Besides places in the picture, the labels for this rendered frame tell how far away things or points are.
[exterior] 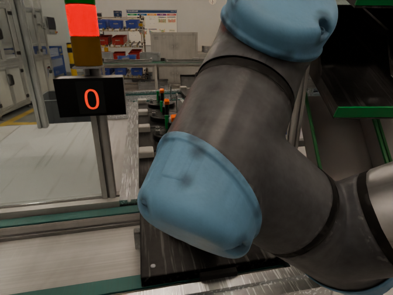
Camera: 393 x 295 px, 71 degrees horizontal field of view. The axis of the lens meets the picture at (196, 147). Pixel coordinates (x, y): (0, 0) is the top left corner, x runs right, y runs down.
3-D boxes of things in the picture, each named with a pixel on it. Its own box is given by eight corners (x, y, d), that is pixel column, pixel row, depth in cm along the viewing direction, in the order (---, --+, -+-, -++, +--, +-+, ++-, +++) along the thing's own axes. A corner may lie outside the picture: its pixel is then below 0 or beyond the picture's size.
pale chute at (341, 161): (390, 227, 51) (407, 223, 46) (319, 228, 50) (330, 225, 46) (354, 96, 62) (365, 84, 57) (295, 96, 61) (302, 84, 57)
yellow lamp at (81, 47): (101, 65, 50) (97, 36, 48) (71, 66, 49) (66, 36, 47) (104, 63, 54) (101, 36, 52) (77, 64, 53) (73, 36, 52)
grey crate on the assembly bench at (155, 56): (159, 61, 560) (159, 52, 554) (139, 61, 558) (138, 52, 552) (161, 59, 588) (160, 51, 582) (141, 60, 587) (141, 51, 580)
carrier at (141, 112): (197, 129, 115) (197, 99, 110) (138, 133, 111) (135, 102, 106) (188, 114, 137) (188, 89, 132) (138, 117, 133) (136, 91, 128)
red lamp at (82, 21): (97, 35, 48) (93, 4, 46) (66, 35, 47) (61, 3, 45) (100, 35, 52) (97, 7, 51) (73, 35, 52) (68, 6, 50)
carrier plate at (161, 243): (284, 264, 47) (286, 254, 46) (141, 287, 43) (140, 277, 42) (238, 192, 69) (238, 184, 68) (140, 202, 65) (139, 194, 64)
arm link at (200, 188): (317, 296, 16) (347, 139, 20) (159, 208, 12) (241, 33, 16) (230, 268, 22) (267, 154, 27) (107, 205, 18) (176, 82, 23)
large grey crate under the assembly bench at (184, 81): (209, 87, 583) (209, 76, 575) (180, 88, 581) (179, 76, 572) (207, 84, 621) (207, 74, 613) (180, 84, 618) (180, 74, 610)
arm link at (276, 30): (207, 11, 16) (251, -66, 19) (186, 110, 26) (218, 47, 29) (336, 66, 15) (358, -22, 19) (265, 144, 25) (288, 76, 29)
